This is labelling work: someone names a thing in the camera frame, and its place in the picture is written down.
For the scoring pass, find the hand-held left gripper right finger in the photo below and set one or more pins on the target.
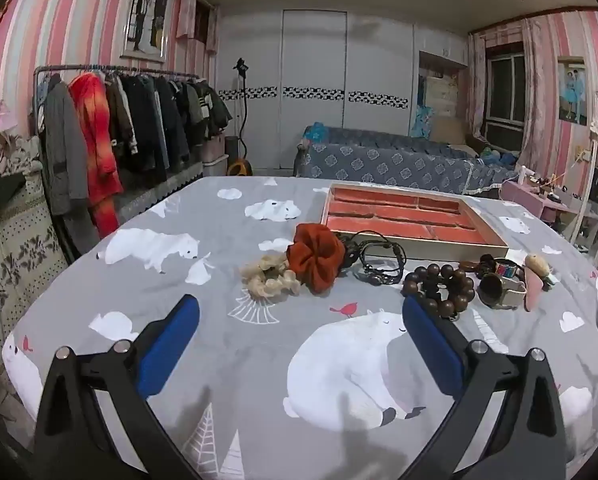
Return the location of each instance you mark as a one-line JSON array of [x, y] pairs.
[[429, 345]]

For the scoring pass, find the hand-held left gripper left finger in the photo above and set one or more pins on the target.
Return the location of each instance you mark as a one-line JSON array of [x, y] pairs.
[[171, 340]]

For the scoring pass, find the black scrunchie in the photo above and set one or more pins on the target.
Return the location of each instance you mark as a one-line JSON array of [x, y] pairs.
[[431, 290]]

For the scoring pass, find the small brown amber stone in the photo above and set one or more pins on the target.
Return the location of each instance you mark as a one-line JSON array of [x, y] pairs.
[[469, 265]]

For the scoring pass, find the beige fluffy scrunchie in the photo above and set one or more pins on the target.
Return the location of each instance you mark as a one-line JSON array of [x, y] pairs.
[[271, 280]]

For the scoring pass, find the white tray with red lining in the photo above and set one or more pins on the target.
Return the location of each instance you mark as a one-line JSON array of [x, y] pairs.
[[404, 215]]

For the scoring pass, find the orange fabric scrunchie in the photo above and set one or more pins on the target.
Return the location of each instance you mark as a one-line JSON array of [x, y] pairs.
[[316, 260]]

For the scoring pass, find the grey polar bear bedsheet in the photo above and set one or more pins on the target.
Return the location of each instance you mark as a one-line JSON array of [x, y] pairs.
[[229, 360]]

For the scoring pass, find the multicoloured bangle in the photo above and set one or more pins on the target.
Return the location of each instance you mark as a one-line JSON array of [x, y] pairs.
[[508, 269]]

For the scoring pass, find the green floral cloth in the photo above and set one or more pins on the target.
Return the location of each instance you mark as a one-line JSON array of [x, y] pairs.
[[14, 260]]

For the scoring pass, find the pink side table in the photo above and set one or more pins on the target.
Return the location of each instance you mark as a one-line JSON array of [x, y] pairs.
[[534, 197]]

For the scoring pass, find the sofa with blue patterned cover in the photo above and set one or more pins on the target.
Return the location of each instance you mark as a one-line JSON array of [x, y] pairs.
[[389, 162]]

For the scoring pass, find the pink storage box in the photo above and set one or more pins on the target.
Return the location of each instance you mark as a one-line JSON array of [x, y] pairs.
[[214, 155]]

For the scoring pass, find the red orange garment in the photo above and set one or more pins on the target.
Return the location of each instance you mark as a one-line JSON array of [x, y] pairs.
[[96, 150]]

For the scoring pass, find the grey coat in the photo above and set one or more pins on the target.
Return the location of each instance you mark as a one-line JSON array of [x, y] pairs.
[[64, 150]]

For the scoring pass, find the black garment steamer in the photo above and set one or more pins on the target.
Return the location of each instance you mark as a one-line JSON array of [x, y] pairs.
[[240, 110]]

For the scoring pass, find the white wardrobe with patterned band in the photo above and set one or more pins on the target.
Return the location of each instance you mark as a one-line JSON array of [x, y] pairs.
[[319, 125]]

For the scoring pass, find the dark window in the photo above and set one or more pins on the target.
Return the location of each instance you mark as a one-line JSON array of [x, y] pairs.
[[504, 95]]

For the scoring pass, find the metal clothes rack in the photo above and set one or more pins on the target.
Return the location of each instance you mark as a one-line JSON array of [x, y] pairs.
[[129, 68]]

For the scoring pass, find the wall poster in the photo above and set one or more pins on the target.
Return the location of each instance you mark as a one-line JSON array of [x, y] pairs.
[[572, 90]]

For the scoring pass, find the framed wall picture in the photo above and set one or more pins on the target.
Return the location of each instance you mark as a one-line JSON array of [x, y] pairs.
[[146, 15]]

